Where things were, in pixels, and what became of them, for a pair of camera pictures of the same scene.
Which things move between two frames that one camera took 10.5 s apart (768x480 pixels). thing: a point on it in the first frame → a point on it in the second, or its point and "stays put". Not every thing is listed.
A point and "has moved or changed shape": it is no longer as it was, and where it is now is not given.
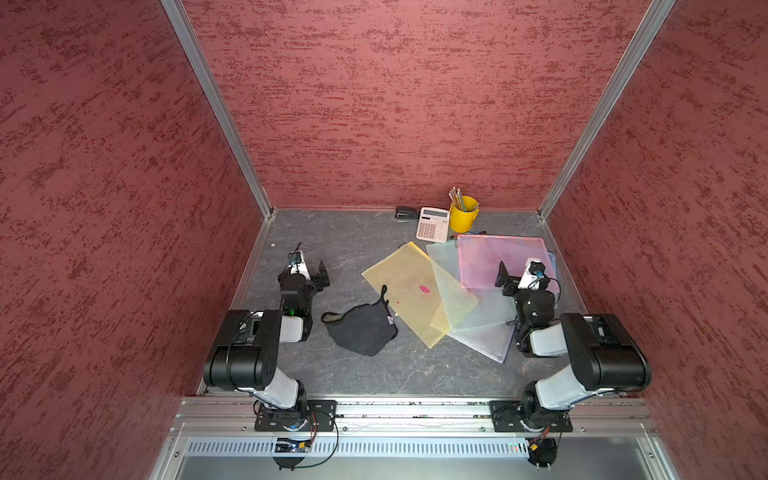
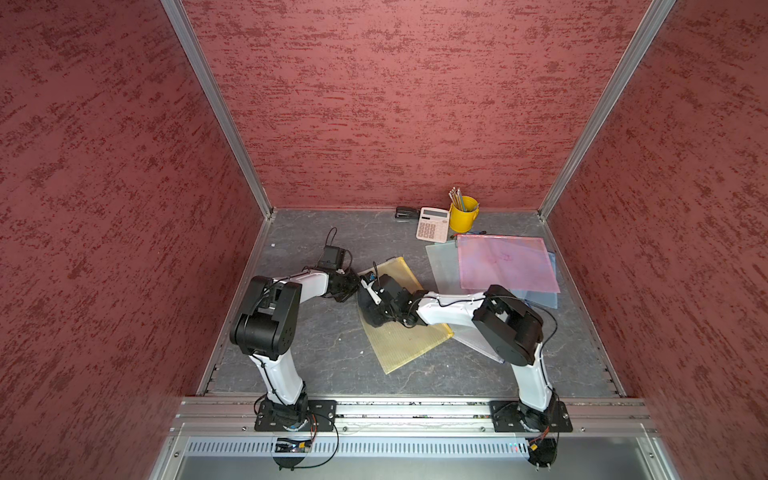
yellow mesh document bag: x=413 y=289 has moved or changed shape
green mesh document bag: x=456 y=300 stays put
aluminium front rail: x=415 y=415 stays put
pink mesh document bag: x=481 y=255 stays put
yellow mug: x=463 y=221 stays put
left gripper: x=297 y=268 → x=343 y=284
